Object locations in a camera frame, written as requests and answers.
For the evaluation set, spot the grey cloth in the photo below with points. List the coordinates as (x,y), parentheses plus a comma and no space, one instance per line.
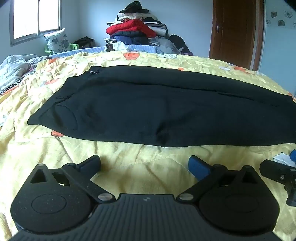
(161,45)

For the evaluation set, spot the black pants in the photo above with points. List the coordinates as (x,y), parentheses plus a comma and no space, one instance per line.
(148,109)

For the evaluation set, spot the blue striped sheet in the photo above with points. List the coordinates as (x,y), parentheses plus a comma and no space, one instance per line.
(92,49)

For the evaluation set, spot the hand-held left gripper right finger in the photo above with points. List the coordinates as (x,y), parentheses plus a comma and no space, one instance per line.
(199,167)

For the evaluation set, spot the floral pillow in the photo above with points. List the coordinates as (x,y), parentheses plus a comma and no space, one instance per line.
(56,41)

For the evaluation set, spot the window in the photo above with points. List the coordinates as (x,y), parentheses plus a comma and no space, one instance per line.
(37,17)

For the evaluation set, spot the dark blue jacket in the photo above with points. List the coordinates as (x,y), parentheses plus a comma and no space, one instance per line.
(131,38)

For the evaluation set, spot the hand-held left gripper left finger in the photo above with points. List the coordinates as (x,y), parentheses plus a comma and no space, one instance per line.
(90,166)

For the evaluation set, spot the black cloth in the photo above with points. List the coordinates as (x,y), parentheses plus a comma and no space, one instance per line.
(180,44)

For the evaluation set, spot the dark bag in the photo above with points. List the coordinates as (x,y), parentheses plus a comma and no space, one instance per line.
(84,42)

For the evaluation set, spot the white glossy wardrobe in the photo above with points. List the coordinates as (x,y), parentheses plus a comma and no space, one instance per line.
(279,41)

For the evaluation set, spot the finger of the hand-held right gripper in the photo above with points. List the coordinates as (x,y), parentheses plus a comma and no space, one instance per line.
(293,155)
(277,171)

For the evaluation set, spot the white patterned quilt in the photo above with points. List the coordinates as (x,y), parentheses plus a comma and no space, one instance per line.
(13,69)

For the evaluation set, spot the brown wooden door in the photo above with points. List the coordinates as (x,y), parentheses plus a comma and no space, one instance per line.
(233,32)

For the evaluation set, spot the yellow floral bedspread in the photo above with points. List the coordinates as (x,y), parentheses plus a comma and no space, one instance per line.
(138,166)

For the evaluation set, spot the white folded clothes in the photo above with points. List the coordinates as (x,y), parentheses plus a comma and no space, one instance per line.
(138,16)

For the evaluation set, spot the black hat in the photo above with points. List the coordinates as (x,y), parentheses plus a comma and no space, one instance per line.
(134,8)

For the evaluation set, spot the red jacket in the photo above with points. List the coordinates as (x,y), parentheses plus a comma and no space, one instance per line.
(129,27)

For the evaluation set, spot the green plastic chair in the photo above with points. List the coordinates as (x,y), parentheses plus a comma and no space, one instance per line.
(74,46)

